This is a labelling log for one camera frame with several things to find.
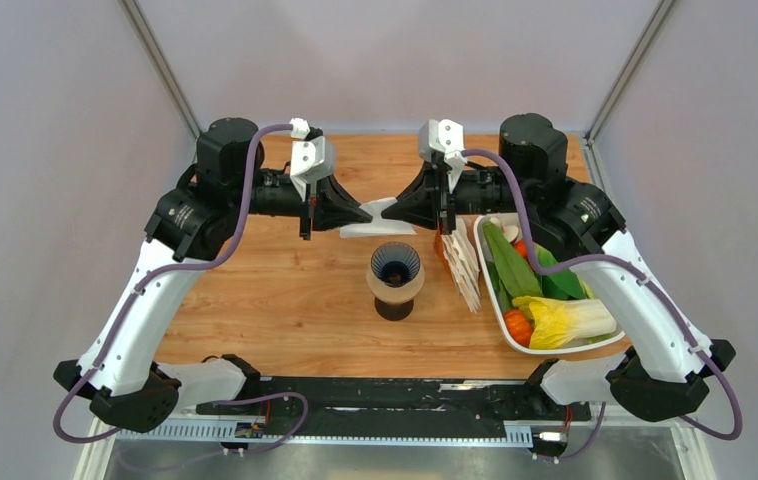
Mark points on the green bok choy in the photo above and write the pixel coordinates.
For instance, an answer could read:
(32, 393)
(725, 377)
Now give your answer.
(564, 285)

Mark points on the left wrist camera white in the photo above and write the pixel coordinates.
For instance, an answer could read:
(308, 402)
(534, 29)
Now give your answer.
(313, 157)

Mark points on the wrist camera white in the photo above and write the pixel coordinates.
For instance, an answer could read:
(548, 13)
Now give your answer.
(313, 157)
(443, 140)

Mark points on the dark blue coffee dripper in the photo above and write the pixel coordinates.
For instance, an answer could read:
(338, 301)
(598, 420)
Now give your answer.
(395, 263)

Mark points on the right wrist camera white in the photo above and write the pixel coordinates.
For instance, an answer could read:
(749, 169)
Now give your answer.
(443, 140)

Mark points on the red pepper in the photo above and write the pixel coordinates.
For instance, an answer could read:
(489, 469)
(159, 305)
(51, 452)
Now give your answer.
(520, 247)

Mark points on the yellow napa cabbage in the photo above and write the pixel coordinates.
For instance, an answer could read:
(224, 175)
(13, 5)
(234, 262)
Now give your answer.
(556, 323)

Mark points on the green leaf vegetable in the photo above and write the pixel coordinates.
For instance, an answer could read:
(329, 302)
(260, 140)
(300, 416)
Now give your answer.
(513, 270)

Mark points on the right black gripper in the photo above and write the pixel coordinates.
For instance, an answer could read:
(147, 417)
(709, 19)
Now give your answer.
(419, 201)

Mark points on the aluminium frame post left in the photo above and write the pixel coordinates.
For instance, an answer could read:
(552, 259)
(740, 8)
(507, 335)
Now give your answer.
(143, 30)

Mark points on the orange tomato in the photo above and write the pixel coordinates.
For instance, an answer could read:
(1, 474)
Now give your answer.
(519, 327)

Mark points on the wooden ring dripper holder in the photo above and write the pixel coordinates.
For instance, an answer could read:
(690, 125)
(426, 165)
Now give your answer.
(395, 295)

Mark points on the aluminium frame post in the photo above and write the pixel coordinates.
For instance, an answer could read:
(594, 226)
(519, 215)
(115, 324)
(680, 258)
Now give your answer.
(143, 30)
(652, 29)

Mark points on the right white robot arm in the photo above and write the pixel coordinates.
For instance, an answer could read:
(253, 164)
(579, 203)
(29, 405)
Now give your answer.
(663, 375)

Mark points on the white plastic tray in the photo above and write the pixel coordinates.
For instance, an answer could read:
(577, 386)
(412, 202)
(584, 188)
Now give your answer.
(489, 291)

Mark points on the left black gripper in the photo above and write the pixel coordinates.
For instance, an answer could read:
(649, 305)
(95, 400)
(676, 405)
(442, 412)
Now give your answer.
(335, 209)

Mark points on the aluminium frame post right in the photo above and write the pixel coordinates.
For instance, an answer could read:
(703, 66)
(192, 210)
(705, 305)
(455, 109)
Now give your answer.
(652, 29)

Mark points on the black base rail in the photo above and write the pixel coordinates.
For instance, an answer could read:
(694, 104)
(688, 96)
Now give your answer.
(375, 409)

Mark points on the white paper coffee filter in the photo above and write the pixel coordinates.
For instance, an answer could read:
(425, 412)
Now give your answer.
(377, 225)

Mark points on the stack of paper filters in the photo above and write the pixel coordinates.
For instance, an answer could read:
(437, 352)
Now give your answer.
(458, 256)

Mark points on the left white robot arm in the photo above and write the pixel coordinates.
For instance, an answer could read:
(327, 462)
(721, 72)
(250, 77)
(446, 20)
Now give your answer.
(126, 388)

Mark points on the glass carafe red lid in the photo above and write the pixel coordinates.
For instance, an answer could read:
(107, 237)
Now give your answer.
(393, 312)

